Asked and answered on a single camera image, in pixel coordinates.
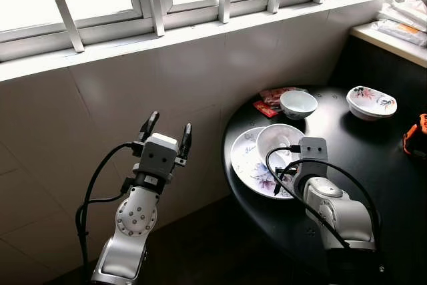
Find white plastic packet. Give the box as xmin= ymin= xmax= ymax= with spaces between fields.
xmin=378 ymin=1 xmax=427 ymax=32
xmin=394 ymin=0 xmax=427 ymax=15

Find white floral plate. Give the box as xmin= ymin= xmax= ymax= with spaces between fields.
xmin=230 ymin=125 xmax=309 ymax=200

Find large white bowl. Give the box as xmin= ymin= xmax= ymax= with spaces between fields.
xmin=256 ymin=123 xmax=306 ymax=174

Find black round table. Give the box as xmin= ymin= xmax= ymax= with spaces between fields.
xmin=222 ymin=85 xmax=427 ymax=279

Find small white bowl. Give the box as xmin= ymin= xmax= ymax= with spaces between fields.
xmin=279 ymin=89 xmax=319 ymax=121

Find pink snack packet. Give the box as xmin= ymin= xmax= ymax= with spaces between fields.
xmin=259 ymin=87 xmax=308 ymax=107

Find orange black tape measure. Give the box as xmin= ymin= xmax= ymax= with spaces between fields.
xmin=402 ymin=113 xmax=427 ymax=159

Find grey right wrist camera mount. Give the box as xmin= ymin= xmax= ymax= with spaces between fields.
xmin=298 ymin=137 xmax=329 ymax=179

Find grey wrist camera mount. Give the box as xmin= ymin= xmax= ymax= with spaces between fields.
xmin=138 ymin=133 xmax=181 ymax=180
xmin=298 ymin=137 xmax=329 ymax=179

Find white packet orange label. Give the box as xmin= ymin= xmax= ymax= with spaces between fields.
xmin=371 ymin=19 xmax=427 ymax=47

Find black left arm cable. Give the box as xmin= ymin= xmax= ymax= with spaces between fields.
xmin=75 ymin=140 xmax=146 ymax=285

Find oval floral bowl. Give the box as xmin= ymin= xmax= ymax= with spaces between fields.
xmin=346 ymin=85 xmax=398 ymax=122

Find beige stone ledge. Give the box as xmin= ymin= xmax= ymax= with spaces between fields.
xmin=350 ymin=21 xmax=427 ymax=69

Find white window frame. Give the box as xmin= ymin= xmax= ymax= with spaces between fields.
xmin=0 ymin=0 xmax=426 ymax=62

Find small red packet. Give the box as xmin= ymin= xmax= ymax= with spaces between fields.
xmin=253 ymin=99 xmax=281 ymax=119

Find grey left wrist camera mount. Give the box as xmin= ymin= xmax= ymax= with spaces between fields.
xmin=138 ymin=133 xmax=181 ymax=180

